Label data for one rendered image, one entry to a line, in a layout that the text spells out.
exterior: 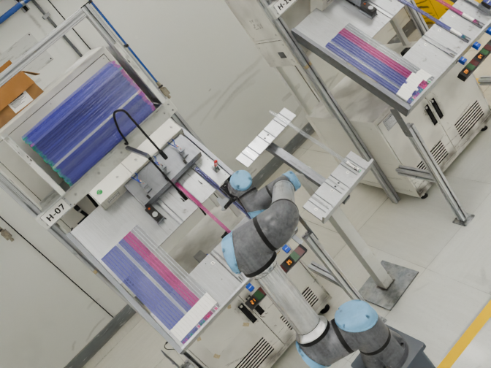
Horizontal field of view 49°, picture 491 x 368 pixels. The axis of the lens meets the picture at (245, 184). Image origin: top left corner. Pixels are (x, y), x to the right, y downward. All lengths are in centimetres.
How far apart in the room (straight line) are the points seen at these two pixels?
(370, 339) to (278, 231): 45
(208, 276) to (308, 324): 69
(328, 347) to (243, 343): 106
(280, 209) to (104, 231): 106
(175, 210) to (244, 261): 86
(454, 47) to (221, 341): 178
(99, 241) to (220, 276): 55
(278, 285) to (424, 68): 147
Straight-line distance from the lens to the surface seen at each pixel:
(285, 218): 154
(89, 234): 242
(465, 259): 279
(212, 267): 227
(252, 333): 273
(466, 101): 330
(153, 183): 235
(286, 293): 163
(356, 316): 169
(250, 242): 153
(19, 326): 417
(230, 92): 422
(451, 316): 260
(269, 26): 293
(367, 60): 269
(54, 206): 242
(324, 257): 242
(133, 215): 239
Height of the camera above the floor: 192
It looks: 25 degrees down
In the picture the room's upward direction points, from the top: 39 degrees counter-clockwise
